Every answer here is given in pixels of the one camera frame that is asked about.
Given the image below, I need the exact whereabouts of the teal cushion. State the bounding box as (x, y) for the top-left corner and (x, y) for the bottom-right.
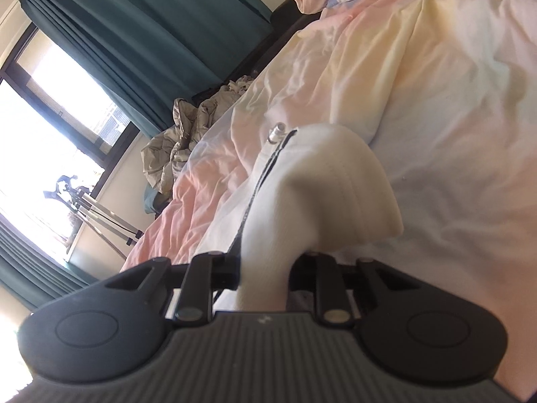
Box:
(143, 187), (166, 216)

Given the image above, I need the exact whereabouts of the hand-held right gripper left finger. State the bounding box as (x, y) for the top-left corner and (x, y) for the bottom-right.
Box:
(105, 251), (242, 330)

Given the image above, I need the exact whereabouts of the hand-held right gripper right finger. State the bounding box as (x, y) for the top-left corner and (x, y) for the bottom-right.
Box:
(289, 251), (421, 329)

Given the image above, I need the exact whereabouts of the dark framed window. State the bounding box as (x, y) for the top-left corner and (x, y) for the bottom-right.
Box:
(0, 23), (141, 269)

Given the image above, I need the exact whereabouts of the crumpled beige quilt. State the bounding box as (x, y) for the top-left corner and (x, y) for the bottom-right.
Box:
(140, 73), (254, 200)

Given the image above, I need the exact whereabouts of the white fleece zip jacket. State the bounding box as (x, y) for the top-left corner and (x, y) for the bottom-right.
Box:
(191, 124), (405, 313)

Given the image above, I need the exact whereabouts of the dark bed headboard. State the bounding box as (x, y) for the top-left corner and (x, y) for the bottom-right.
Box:
(193, 0), (324, 97)

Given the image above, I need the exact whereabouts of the pastel tie-dye blanket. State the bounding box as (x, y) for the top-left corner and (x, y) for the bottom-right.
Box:
(119, 0), (537, 391)

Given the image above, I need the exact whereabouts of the teal curtain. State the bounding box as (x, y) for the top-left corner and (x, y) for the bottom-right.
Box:
(0, 214), (99, 309)
(19, 0), (273, 137)

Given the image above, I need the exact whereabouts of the metal tripod stand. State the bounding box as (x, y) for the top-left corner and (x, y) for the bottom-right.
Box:
(42, 174), (145, 246)

